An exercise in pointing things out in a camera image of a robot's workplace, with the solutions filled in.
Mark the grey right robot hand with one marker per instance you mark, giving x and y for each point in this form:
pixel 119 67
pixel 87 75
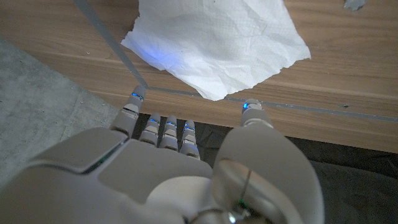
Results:
pixel 155 180

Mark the white paper towel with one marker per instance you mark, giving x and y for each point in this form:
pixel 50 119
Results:
pixel 217 43

